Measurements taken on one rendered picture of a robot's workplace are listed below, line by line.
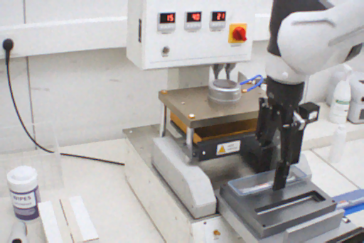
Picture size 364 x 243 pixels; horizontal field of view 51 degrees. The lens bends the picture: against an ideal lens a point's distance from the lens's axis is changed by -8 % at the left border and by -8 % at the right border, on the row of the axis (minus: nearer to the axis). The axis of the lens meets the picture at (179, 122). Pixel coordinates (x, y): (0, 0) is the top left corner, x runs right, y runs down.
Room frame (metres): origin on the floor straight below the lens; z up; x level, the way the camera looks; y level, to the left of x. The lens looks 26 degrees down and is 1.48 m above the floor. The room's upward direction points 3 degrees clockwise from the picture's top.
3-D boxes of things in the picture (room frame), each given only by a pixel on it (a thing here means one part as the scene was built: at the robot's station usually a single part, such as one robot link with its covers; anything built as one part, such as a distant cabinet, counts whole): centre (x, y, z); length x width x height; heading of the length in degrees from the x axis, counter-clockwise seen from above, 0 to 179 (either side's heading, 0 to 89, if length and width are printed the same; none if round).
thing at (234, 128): (0.94, -0.11, 1.07); 0.22 x 0.17 x 0.10; 116
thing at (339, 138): (1.29, -0.59, 0.82); 0.05 x 0.05 x 0.14
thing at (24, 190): (0.87, 0.42, 0.82); 0.09 x 0.09 x 0.15
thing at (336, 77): (1.65, -0.81, 0.88); 0.25 x 0.20 x 0.17; 17
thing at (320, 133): (1.53, -0.52, 0.77); 0.84 x 0.30 x 0.04; 113
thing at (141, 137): (0.97, -0.09, 0.93); 0.46 x 0.35 x 0.01; 26
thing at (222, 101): (0.97, -0.11, 1.08); 0.31 x 0.24 x 0.13; 116
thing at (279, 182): (0.71, -0.22, 1.04); 0.03 x 0.01 x 0.07; 116
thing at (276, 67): (0.77, -0.21, 1.26); 0.13 x 0.12 x 0.05; 116
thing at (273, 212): (0.70, -0.22, 0.98); 0.20 x 0.17 x 0.03; 116
